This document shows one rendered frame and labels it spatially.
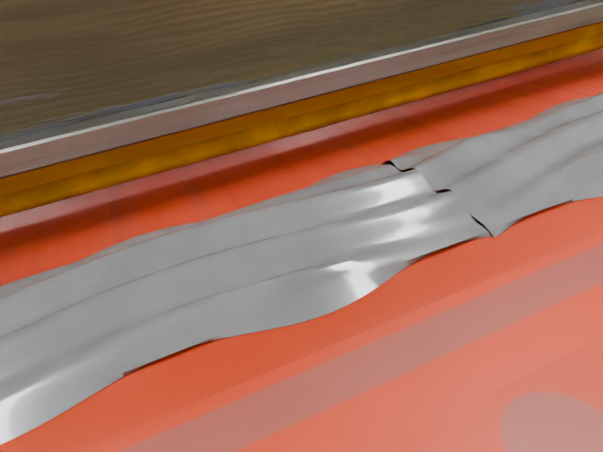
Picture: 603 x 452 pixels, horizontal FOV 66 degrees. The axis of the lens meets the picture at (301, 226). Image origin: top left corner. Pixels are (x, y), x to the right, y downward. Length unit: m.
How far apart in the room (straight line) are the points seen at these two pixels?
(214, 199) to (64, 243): 0.06
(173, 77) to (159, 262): 0.08
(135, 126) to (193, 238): 0.05
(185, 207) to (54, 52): 0.07
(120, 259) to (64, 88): 0.07
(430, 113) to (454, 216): 0.11
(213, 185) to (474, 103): 0.15
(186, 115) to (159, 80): 0.02
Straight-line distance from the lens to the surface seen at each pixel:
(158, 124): 0.19
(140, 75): 0.20
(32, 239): 0.22
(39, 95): 0.20
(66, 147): 0.20
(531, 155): 0.20
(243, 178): 0.21
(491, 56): 0.29
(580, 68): 0.34
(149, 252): 0.17
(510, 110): 0.27
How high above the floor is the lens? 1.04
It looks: 32 degrees down
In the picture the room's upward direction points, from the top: 9 degrees counter-clockwise
